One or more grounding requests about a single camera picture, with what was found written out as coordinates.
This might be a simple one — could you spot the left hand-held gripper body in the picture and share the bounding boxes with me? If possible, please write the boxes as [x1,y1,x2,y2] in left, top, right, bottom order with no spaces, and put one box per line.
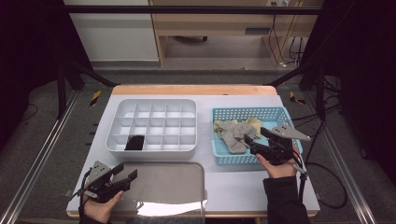
[81,160,133,204]

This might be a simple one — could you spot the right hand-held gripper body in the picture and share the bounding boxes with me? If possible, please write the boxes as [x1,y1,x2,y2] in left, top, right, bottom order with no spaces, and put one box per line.
[259,123,312,166]

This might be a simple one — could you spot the grey sock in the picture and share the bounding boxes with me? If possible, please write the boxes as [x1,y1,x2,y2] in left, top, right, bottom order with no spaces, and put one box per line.
[233,121,259,147]
[219,119,249,154]

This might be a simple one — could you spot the black sock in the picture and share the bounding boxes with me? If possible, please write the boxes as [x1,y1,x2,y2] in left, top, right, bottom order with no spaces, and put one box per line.
[124,133,146,151]

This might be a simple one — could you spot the blue plastic basket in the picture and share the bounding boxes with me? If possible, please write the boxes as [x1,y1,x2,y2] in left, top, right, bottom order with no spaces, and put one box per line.
[210,106,304,166]

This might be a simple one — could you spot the translucent grey box lid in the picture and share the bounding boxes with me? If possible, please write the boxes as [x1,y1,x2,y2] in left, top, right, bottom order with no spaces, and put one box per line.
[111,161,208,224]

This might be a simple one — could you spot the white compartment storage box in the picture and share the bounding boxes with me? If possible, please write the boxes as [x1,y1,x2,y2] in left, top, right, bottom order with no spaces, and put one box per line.
[105,98,198,162]

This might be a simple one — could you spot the person's right hand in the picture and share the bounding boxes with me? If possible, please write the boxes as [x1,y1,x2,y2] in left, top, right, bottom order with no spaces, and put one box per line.
[255,145,301,180]

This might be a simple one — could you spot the person's left hand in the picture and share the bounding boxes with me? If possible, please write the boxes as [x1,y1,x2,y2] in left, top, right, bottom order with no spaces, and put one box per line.
[81,189,125,224]

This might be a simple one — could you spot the yellow black tape strip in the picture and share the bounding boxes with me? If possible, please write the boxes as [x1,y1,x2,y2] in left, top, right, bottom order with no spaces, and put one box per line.
[289,90,307,106]
[89,90,103,107]

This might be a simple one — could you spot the black metal stand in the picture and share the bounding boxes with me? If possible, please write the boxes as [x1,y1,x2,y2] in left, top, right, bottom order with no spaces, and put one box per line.
[55,58,119,121]
[264,59,329,122]

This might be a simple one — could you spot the black curtain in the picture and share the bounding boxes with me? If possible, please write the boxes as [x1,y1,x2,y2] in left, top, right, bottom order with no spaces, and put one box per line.
[0,0,92,150]
[298,0,396,188]

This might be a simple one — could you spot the wooden desk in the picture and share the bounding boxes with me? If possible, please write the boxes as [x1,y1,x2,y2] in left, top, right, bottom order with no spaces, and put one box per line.
[148,0,325,67]

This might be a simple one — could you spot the white cabinet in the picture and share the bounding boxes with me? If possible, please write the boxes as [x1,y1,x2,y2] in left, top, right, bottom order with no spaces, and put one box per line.
[63,0,160,63]

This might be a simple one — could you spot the black floor cables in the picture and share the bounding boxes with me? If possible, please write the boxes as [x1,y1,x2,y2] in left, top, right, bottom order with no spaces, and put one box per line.
[291,74,344,163]

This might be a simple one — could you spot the left hand-held gripper black cable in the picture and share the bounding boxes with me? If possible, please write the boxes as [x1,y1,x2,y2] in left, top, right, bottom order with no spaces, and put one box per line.
[70,169,92,218]

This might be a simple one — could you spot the hand-held gripper black cable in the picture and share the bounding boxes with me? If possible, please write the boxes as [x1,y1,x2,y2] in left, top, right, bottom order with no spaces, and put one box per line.
[70,169,92,218]
[297,157,348,210]

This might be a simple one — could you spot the aluminium floor rail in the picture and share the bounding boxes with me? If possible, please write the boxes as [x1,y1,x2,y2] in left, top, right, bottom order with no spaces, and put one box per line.
[0,89,81,224]
[303,90,379,224]

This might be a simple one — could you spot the yellow cable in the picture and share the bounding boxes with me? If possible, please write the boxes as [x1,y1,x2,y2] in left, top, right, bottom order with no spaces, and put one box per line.
[267,0,301,67]

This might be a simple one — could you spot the black hanging cables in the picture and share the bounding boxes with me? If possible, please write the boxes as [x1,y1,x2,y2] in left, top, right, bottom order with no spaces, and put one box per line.
[289,35,305,63]

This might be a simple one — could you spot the right hand-held gripper black cable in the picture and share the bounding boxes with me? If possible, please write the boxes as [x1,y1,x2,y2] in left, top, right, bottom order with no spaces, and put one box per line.
[297,157,348,210]

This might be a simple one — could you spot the black horizontal frame bar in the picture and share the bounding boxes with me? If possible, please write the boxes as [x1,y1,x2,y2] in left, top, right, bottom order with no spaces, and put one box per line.
[64,5,323,16]

